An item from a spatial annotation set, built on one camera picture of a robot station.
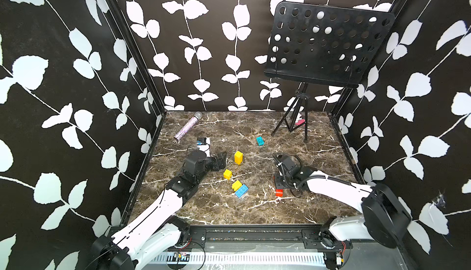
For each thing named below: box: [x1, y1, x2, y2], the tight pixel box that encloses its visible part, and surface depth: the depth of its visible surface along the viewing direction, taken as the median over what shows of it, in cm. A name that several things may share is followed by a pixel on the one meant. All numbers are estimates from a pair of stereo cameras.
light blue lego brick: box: [234, 184, 249, 199], surface depth 88 cm
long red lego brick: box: [275, 189, 284, 197], surface depth 88 cm
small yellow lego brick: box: [223, 168, 232, 180], surface depth 92 cm
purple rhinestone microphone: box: [174, 111, 203, 141], surface depth 113 cm
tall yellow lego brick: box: [234, 150, 244, 166], surface depth 95 cm
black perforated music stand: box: [263, 1, 396, 141], surface depth 65 cm
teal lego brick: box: [256, 136, 265, 147], surface depth 106 cm
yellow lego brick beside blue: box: [231, 179, 243, 192], surface depth 89 cm
